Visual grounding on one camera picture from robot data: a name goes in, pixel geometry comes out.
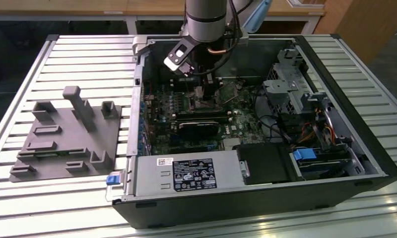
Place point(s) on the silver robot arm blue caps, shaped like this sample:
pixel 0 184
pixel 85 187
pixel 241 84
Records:
pixel 205 19

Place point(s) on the black RAM slot bank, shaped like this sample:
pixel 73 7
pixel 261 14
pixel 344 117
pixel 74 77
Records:
pixel 188 80
pixel 201 116

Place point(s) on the CPU socket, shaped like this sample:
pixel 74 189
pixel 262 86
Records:
pixel 214 105

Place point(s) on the silver metal drive cage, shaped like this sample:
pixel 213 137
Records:
pixel 277 94

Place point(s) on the green motherboard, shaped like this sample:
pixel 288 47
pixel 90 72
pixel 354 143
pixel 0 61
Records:
pixel 248 124

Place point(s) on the black graphics card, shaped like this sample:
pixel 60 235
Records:
pixel 198 129

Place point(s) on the small silver heatsink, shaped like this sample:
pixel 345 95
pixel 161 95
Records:
pixel 232 141

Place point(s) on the hard disk in blue carrier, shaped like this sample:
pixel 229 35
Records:
pixel 304 155

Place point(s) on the wooden cabinet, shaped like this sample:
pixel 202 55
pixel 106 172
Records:
pixel 366 24

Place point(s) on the silver power supply with label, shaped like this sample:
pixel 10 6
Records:
pixel 145 173

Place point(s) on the grey plastic parts rack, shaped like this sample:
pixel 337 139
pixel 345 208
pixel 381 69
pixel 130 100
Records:
pixel 69 138

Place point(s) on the blue case latch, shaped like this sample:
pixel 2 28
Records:
pixel 112 180

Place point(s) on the black open PC case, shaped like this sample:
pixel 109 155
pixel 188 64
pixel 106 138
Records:
pixel 218 210

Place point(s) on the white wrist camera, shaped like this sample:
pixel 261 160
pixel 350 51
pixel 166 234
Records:
pixel 178 55

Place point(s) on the wooden desk white frame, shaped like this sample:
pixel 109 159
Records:
pixel 52 6

